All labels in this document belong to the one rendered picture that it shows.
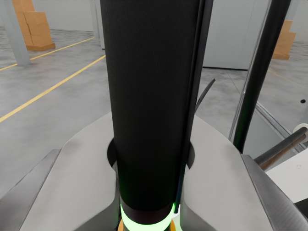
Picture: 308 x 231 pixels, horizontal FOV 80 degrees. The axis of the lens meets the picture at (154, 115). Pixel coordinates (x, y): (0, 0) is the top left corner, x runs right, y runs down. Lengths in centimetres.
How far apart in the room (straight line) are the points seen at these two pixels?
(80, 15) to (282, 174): 1360
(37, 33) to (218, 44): 614
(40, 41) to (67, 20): 622
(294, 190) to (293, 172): 4
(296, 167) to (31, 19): 816
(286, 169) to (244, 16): 529
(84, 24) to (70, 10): 108
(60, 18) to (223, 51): 1117
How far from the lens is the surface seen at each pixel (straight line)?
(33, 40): 841
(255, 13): 577
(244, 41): 579
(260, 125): 140
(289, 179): 55
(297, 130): 36
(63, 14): 1433
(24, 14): 839
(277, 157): 31
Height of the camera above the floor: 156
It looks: 31 degrees down
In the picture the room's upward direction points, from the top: 2 degrees clockwise
